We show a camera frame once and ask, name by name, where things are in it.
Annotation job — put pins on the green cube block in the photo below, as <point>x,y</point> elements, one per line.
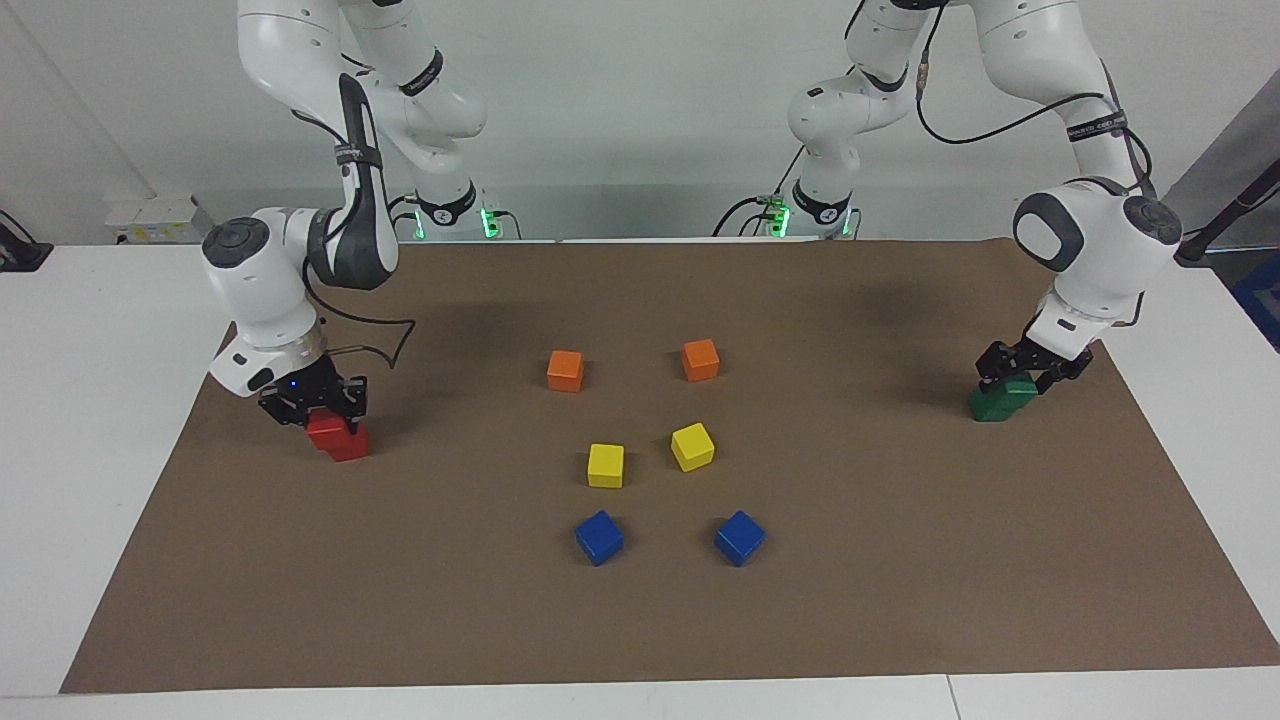
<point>988,408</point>
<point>1018,392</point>

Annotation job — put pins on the blue box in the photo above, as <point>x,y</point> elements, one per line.
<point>1262,300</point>

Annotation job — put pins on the red cube block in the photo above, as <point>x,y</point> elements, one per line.
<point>352,447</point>
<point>325,432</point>

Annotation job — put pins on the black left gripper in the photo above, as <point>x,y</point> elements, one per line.
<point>1035,358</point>

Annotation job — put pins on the black stand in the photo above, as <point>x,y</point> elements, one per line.
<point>1225,220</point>

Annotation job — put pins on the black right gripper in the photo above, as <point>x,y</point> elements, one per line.
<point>315,388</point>

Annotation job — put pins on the yellow cube block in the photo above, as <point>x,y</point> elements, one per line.
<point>692,446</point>
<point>605,465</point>

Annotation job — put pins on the brown table mat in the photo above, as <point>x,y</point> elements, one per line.
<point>400,600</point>

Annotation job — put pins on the orange cube block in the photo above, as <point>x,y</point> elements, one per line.
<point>700,359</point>
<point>565,370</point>

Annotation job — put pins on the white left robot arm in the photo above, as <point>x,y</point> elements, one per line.
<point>1100,270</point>

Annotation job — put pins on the blue cube block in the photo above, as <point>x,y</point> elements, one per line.
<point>739,537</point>
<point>599,537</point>

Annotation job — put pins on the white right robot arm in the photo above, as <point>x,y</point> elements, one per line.
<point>255,290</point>

